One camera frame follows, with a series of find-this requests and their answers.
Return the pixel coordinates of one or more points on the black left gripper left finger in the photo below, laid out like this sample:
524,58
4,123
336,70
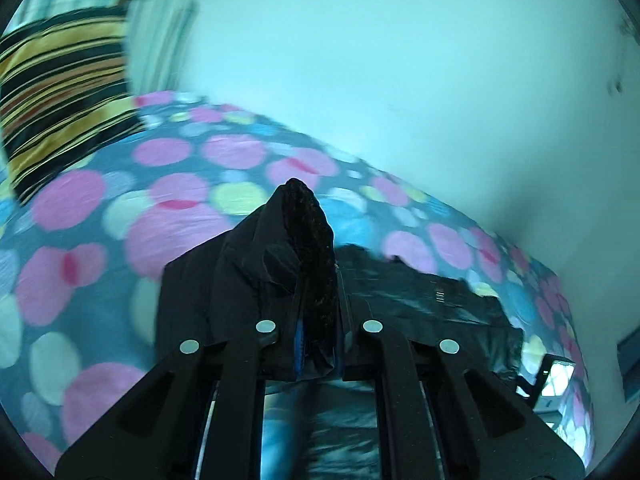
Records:
199,413

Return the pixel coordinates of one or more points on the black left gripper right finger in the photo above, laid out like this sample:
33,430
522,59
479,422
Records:
443,363

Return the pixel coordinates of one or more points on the black shiny puffer jacket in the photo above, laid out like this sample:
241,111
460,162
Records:
281,264

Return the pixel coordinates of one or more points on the teal window ledge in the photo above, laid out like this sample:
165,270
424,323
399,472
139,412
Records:
628,355

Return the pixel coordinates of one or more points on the polka dot bed sheet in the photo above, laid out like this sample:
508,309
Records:
81,263

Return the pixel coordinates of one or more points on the yellow black striped pillow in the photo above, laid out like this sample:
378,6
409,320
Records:
64,94

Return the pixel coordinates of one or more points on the pale striped pillow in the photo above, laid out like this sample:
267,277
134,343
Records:
157,34

